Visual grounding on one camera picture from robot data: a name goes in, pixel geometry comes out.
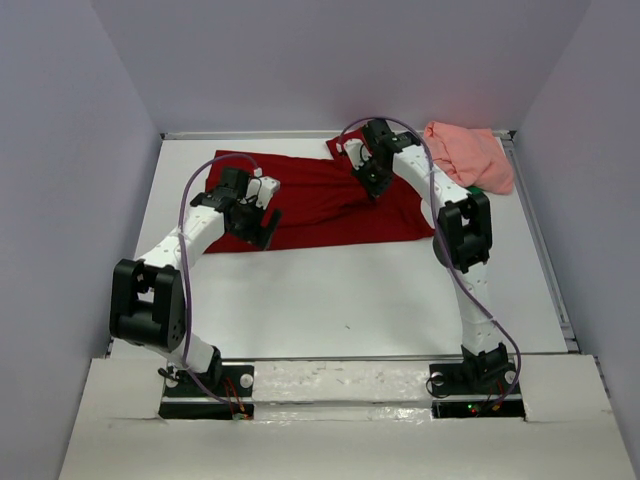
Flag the red t shirt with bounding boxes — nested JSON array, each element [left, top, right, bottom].
[[202, 130, 437, 255]]

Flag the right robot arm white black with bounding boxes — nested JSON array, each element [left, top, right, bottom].
[[341, 117, 520, 396]]

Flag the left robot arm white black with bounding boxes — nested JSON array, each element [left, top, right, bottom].
[[109, 167, 282, 395]]

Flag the pink t shirt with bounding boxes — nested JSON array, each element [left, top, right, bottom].
[[424, 122, 514, 195]]

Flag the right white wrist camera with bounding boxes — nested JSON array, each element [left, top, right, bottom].
[[336, 138, 372, 170]]

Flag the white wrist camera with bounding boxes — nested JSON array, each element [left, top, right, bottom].
[[336, 138, 372, 170], [245, 176, 281, 210]]

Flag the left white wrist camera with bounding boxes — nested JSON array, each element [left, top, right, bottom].
[[245, 176, 281, 210]]

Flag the aluminium rail back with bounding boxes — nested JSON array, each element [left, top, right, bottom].
[[160, 128, 517, 141]]

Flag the aluminium rail right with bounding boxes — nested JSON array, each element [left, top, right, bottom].
[[501, 130, 581, 354]]

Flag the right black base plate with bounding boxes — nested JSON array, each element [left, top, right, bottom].
[[425, 362, 525, 419]]

